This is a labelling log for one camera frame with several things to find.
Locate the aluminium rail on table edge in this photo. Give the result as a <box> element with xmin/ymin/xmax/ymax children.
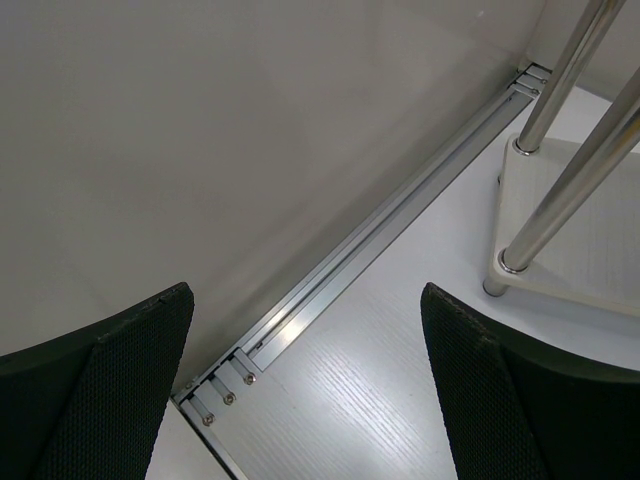
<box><xmin>172</xmin><ymin>63</ymin><xmax>550</xmax><ymax>479</ymax></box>

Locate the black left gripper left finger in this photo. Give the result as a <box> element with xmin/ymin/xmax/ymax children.
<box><xmin>1</xmin><ymin>282</ymin><xmax>194</xmax><ymax>479</ymax></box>

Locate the white two-tier shelf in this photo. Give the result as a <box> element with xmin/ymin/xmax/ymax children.
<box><xmin>483</xmin><ymin>1</ymin><xmax>639</xmax><ymax>316</ymax></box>

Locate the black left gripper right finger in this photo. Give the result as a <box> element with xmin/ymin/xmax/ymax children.
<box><xmin>420</xmin><ymin>283</ymin><xmax>639</xmax><ymax>479</ymax></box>

